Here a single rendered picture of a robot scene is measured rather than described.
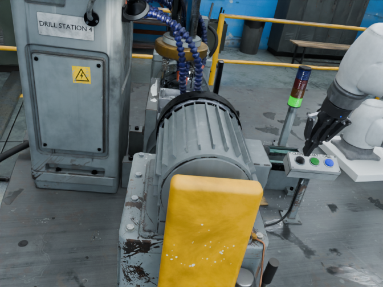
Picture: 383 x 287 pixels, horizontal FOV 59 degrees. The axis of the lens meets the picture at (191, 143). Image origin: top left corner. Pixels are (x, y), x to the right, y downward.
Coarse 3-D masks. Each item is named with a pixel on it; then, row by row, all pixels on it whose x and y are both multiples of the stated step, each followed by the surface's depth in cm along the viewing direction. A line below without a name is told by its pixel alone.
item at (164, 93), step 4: (160, 88) 127; (164, 88) 127; (160, 92) 123; (164, 92) 126; (168, 92) 128; (172, 92) 128; (176, 92) 128; (160, 96) 128; (164, 96) 127; (168, 96) 129; (172, 96) 124; (176, 96) 129; (160, 100) 119; (164, 100) 119; (168, 100) 119; (160, 104) 120; (164, 104) 120; (160, 108) 121; (160, 112) 121
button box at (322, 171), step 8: (288, 152) 112; (296, 152) 112; (288, 160) 111; (320, 160) 112; (336, 160) 113; (288, 168) 110; (296, 168) 108; (304, 168) 109; (312, 168) 109; (320, 168) 110; (328, 168) 110; (336, 168) 111; (288, 176) 111; (296, 176) 111; (304, 176) 111; (312, 176) 111; (320, 176) 111; (328, 176) 111; (336, 176) 111
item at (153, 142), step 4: (156, 128) 106; (152, 132) 107; (152, 136) 104; (148, 140) 107; (152, 140) 101; (148, 144) 104; (152, 144) 99; (156, 144) 96; (148, 148) 101; (152, 148) 97; (148, 152) 98; (152, 152) 95
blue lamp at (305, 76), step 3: (300, 69) 151; (297, 72) 153; (300, 72) 151; (303, 72) 150; (306, 72) 150; (309, 72) 150; (297, 75) 153; (300, 75) 152; (303, 75) 151; (306, 75) 151; (309, 75) 152; (297, 78) 153; (300, 78) 152; (303, 78) 152; (306, 78) 151
